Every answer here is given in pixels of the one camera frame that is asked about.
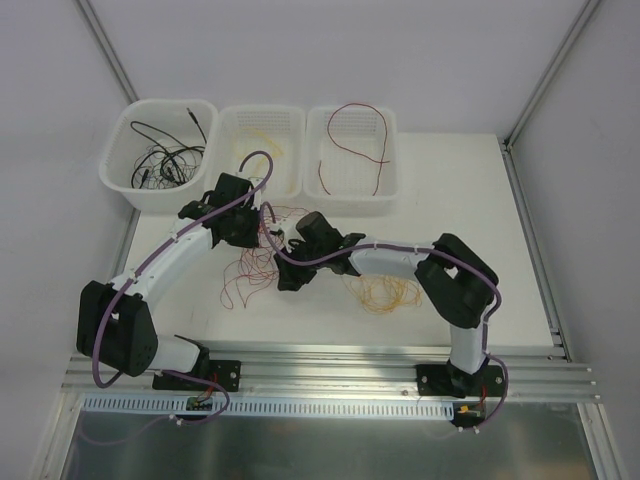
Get thin black wire bundle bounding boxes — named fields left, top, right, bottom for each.
left=144, top=139, right=209, bottom=191

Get left white solid basket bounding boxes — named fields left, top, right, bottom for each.
left=99, top=99, right=218, bottom=214

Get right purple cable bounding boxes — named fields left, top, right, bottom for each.
left=260, top=201, right=503, bottom=361

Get middle white mesh basket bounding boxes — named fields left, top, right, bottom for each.
left=204, top=104, right=306, bottom=207

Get right aluminium frame post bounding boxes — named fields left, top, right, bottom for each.
left=500, top=0, right=604, bottom=330

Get thick yellow wire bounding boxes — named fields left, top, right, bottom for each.
left=232, top=127, right=294, bottom=194

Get white slotted cable duct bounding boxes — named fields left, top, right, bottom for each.
left=82, top=394, right=457, bottom=420

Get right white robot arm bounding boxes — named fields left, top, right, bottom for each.
left=267, top=211, right=501, bottom=398

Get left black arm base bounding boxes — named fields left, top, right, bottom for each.
left=152, top=359, right=242, bottom=392

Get white mesh basket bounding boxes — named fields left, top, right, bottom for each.
left=204, top=104, right=306, bottom=207
left=302, top=102, right=401, bottom=217

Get aluminium mounting rail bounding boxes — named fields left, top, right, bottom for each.
left=59, top=329, right=599, bottom=404

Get aluminium frame post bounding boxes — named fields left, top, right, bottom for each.
left=500, top=0, right=604, bottom=330
left=73, top=0, right=140, bottom=104

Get thin coloured wires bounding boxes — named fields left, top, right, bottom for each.
left=219, top=202, right=425, bottom=317

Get black usb cable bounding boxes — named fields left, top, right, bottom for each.
left=128, top=106, right=209, bottom=190
left=158, top=144, right=208, bottom=181

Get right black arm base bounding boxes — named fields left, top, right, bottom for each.
left=415, top=363, right=456, bottom=397

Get right white mesh basket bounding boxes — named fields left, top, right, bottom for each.
left=302, top=102, right=401, bottom=217

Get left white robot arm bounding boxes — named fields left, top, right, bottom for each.
left=76, top=173, right=264, bottom=389

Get left aluminium frame post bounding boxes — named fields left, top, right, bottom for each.
left=73, top=0, right=140, bottom=104

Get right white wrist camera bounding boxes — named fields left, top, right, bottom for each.
left=269, top=224, right=292, bottom=243

